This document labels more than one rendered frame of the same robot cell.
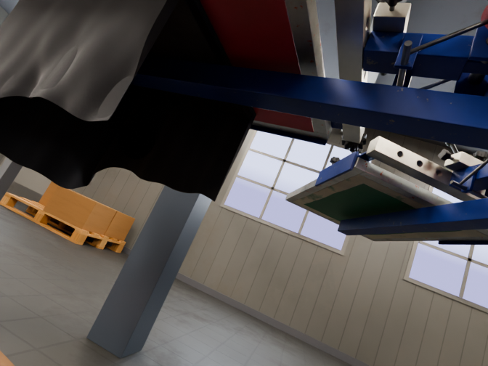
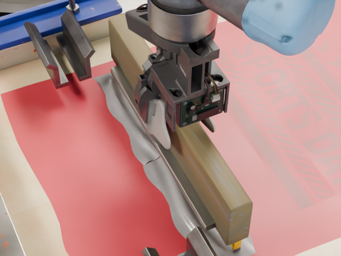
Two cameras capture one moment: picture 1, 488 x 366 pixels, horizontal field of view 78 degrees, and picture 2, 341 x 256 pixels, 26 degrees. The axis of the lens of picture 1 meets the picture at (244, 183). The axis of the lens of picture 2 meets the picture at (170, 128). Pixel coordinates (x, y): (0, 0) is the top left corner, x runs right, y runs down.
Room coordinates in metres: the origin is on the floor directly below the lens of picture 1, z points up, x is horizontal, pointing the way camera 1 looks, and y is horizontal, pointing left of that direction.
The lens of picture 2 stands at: (1.05, -0.30, 1.73)
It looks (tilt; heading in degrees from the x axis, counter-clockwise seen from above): 49 degrees down; 128
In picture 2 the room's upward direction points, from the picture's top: straight up
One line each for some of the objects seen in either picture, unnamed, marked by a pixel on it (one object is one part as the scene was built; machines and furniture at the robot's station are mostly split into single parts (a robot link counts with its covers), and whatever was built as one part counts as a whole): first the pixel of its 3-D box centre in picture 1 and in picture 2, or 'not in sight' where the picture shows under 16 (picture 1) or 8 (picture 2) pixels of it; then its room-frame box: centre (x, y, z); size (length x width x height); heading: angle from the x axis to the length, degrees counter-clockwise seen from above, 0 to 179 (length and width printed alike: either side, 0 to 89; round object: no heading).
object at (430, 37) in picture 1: (413, 55); not in sight; (0.48, -0.20, 1.02); 0.17 x 0.06 x 0.05; 64
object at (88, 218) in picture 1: (72, 212); not in sight; (4.13, 1.89, 0.25); 1.32 x 0.90 x 0.49; 74
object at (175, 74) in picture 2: not in sight; (184, 65); (0.69, 0.19, 1.14); 0.09 x 0.08 x 0.12; 154
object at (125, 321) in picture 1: (176, 218); not in sight; (1.48, 0.23, 0.60); 0.18 x 0.18 x 1.20; 74
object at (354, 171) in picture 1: (393, 189); not in sight; (1.16, -0.58, 1.05); 1.08 x 0.61 x 0.23; 4
